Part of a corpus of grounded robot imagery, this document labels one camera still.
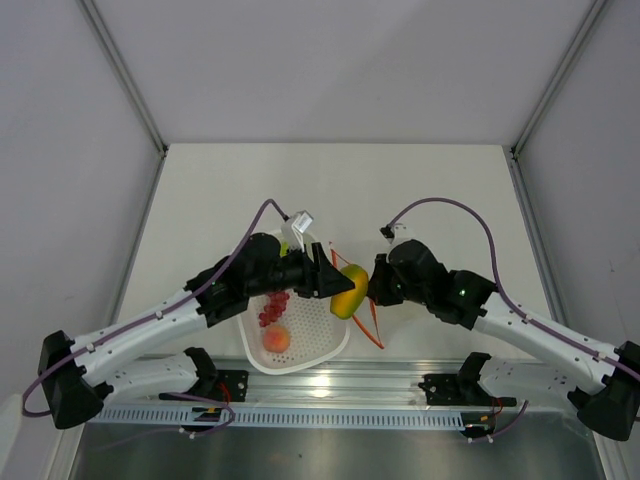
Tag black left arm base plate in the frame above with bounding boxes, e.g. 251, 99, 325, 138
200, 370, 249, 404

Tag red grape bunch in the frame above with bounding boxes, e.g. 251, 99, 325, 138
258, 291, 290, 328

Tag clear orange zip bag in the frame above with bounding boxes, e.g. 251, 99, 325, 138
329, 242, 385, 350

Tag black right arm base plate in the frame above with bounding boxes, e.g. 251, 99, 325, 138
417, 374, 517, 407

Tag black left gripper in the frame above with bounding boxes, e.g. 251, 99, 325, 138
247, 243, 354, 299

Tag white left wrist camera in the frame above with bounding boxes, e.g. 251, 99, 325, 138
281, 210, 314, 250

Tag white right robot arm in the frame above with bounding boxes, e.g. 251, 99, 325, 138
367, 239, 639, 441

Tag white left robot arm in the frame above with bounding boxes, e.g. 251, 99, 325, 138
38, 233, 355, 430

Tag white perforated plastic basket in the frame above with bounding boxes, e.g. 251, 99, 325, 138
235, 228, 351, 375

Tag aluminium front rail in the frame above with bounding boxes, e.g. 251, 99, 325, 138
67, 357, 612, 414

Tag white slotted cable duct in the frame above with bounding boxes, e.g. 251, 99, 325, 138
92, 404, 465, 431

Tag pink peach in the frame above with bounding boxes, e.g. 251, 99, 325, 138
262, 324, 291, 354

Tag right aluminium frame post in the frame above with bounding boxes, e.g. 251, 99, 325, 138
509, 0, 614, 156

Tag yellow green mango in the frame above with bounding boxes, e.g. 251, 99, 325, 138
330, 264, 369, 320

